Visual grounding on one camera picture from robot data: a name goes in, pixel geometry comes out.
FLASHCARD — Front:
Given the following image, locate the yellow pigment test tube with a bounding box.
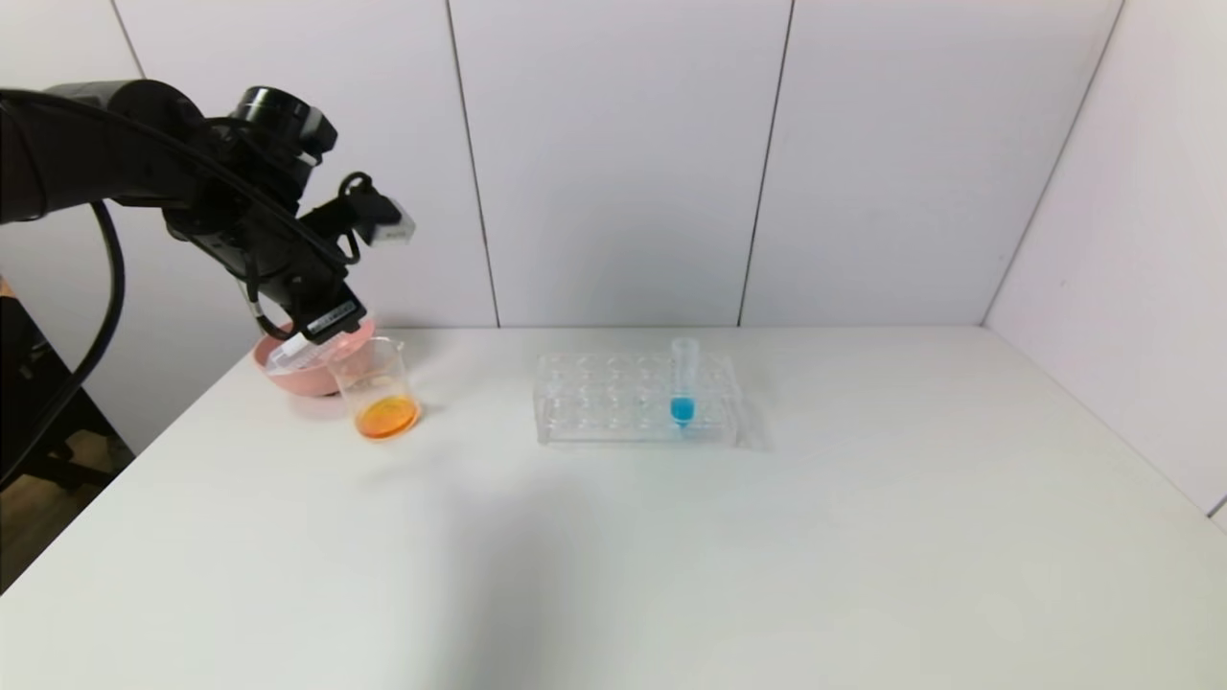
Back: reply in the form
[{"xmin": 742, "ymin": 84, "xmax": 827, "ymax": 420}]
[{"xmin": 266, "ymin": 331, "xmax": 333, "ymax": 375}]

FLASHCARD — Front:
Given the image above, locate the clear acrylic test tube rack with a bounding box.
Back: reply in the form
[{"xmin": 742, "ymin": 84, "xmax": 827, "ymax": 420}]
[{"xmin": 534, "ymin": 351, "xmax": 745, "ymax": 449}]

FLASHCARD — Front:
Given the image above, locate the blue pigment test tube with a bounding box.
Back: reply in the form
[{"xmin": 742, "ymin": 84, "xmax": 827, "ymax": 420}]
[{"xmin": 669, "ymin": 336, "xmax": 699, "ymax": 430}]

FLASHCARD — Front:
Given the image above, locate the clear glass beaker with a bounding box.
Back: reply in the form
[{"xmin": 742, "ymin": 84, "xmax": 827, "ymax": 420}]
[{"xmin": 327, "ymin": 336, "xmax": 423, "ymax": 442}]

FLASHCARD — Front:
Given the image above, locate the pink plastic bowl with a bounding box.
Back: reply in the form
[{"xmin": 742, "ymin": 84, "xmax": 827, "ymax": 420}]
[{"xmin": 253, "ymin": 314, "xmax": 377, "ymax": 398}]

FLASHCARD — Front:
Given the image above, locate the black chair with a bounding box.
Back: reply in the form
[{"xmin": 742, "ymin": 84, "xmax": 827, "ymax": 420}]
[{"xmin": 0, "ymin": 295, "xmax": 135, "ymax": 492}]

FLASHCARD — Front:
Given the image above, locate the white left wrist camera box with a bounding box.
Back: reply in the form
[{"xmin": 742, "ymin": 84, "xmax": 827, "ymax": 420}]
[{"xmin": 368, "ymin": 195, "xmax": 417, "ymax": 246}]

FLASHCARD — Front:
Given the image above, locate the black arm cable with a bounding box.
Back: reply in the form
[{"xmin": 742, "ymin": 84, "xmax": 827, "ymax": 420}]
[{"xmin": 0, "ymin": 196, "xmax": 128, "ymax": 486}]

